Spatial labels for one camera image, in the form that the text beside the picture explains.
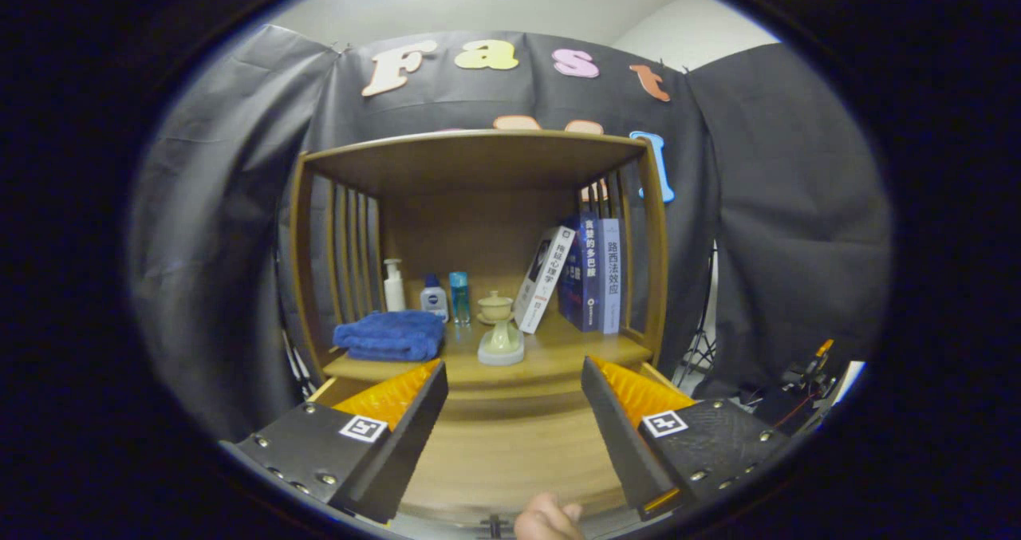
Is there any white panel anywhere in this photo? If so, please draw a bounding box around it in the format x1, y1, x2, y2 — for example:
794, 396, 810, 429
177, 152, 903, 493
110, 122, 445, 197
834, 361, 866, 413

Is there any white book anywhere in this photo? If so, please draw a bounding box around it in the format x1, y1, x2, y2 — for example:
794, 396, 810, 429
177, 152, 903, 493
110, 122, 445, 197
513, 226, 577, 335

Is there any beige lidded teacup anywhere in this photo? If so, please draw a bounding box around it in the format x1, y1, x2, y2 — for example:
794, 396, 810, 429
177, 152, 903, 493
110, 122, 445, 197
477, 290, 514, 323

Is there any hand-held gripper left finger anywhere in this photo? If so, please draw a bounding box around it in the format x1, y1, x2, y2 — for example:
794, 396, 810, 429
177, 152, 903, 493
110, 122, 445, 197
219, 359, 449, 525

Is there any white bottle with blue cap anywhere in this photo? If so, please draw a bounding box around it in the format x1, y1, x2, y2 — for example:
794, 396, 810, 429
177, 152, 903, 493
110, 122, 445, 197
420, 274, 449, 323

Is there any light blue book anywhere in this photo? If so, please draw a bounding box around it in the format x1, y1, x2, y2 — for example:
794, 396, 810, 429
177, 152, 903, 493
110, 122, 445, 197
598, 218, 621, 335

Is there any wooden countertop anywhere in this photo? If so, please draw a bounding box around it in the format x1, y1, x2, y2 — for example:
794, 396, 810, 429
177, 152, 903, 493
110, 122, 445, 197
323, 310, 655, 385

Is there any white pump bottle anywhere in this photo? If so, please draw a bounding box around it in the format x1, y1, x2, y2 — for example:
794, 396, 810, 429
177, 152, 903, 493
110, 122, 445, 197
383, 258, 407, 313

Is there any wooden drawer with black knob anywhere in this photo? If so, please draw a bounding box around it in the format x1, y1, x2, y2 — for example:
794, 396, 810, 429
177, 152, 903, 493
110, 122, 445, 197
307, 362, 679, 539

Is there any black backdrop cloth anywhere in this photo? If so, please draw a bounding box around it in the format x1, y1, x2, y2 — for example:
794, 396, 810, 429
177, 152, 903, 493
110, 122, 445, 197
128, 23, 893, 441

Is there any blue folded towel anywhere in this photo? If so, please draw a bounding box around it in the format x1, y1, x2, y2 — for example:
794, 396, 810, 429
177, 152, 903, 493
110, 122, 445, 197
333, 309, 446, 363

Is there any pale green ceramic tea funnel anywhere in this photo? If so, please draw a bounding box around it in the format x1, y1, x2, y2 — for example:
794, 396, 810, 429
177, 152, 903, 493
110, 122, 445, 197
477, 317, 526, 366

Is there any wooden cabinet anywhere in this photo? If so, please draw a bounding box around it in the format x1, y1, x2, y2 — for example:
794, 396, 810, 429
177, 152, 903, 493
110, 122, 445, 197
289, 129, 671, 397

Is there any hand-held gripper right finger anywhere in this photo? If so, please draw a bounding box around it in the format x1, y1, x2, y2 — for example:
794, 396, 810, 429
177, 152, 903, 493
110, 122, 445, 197
581, 356, 790, 522

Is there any black device with orange part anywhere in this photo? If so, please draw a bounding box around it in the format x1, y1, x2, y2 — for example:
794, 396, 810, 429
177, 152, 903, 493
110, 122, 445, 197
782, 339, 838, 401

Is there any dark blue book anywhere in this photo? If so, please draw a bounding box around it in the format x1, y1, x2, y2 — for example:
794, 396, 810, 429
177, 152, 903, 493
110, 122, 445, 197
557, 211, 601, 333

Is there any clear blue bottle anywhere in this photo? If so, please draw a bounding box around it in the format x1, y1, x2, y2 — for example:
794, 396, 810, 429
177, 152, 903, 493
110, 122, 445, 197
448, 272, 471, 325

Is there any black tripod stand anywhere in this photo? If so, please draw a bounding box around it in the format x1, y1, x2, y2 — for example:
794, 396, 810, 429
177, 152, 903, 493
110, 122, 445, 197
279, 331, 317, 399
674, 245, 719, 389

